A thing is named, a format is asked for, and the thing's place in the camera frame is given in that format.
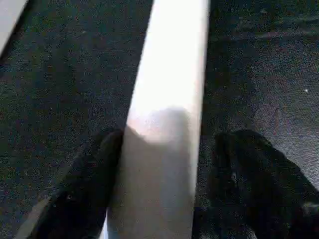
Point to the white plastic table leg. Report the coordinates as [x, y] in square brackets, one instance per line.
[164, 99]

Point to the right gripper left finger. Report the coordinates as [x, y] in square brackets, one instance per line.
[82, 189]

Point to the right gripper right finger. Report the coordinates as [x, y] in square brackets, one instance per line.
[254, 189]

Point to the black work mat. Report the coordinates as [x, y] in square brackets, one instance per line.
[62, 74]

